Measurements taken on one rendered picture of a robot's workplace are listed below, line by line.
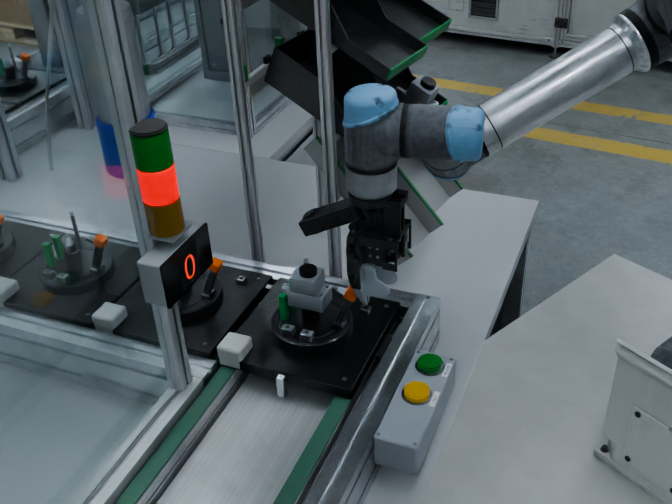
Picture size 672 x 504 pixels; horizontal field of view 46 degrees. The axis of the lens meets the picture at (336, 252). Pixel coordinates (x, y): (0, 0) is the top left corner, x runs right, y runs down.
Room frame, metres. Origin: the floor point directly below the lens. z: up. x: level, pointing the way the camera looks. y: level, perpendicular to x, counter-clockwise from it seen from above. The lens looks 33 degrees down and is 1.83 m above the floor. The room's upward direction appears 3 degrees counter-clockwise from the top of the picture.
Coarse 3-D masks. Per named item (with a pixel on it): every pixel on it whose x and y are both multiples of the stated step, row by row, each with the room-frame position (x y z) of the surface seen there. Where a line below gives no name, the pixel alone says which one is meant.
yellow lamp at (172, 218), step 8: (176, 200) 0.93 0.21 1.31; (144, 208) 0.93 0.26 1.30; (152, 208) 0.92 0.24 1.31; (160, 208) 0.92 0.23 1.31; (168, 208) 0.92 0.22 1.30; (176, 208) 0.93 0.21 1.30; (152, 216) 0.92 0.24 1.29; (160, 216) 0.92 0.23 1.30; (168, 216) 0.92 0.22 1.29; (176, 216) 0.93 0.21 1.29; (152, 224) 0.92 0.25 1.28; (160, 224) 0.92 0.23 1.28; (168, 224) 0.92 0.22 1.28; (176, 224) 0.93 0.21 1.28; (184, 224) 0.94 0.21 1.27; (152, 232) 0.92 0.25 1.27; (160, 232) 0.92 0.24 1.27; (168, 232) 0.92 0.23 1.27; (176, 232) 0.92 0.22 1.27
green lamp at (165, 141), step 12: (168, 132) 0.94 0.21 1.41; (132, 144) 0.93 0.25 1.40; (144, 144) 0.92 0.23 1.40; (156, 144) 0.92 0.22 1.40; (168, 144) 0.94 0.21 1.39; (144, 156) 0.92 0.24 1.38; (156, 156) 0.92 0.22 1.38; (168, 156) 0.93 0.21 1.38; (144, 168) 0.92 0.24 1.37; (156, 168) 0.92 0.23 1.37
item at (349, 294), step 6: (342, 288) 1.05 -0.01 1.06; (348, 288) 1.04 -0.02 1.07; (342, 294) 1.04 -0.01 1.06; (348, 294) 1.03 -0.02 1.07; (354, 294) 1.03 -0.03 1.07; (348, 300) 1.03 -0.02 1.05; (354, 300) 1.03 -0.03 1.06; (342, 306) 1.04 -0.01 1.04; (348, 306) 1.03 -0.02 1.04; (342, 312) 1.04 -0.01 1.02; (336, 318) 1.04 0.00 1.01; (342, 318) 1.04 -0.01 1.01
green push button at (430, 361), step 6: (426, 354) 0.98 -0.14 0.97; (432, 354) 0.98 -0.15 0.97; (420, 360) 0.97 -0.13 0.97; (426, 360) 0.97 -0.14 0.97; (432, 360) 0.97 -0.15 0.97; (438, 360) 0.97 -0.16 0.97; (420, 366) 0.96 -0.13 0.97; (426, 366) 0.95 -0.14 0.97; (432, 366) 0.95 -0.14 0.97; (438, 366) 0.95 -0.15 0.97; (426, 372) 0.95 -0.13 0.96; (432, 372) 0.95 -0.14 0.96
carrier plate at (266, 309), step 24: (264, 312) 1.12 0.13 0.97; (384, 312) 1.10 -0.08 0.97; (264, 336) 1.05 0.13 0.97; (360, 336) 1.04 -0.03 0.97; (384, 336) 1.05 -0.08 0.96; (264, 360) 0.99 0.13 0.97; (288, 360) 0.99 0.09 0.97; (312, 360) 0.98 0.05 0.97; (336, 360) 0.98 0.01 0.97; (360, 360) 0.98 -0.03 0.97; (312, 384) 0.94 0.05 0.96; (336, 384) 0.92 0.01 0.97
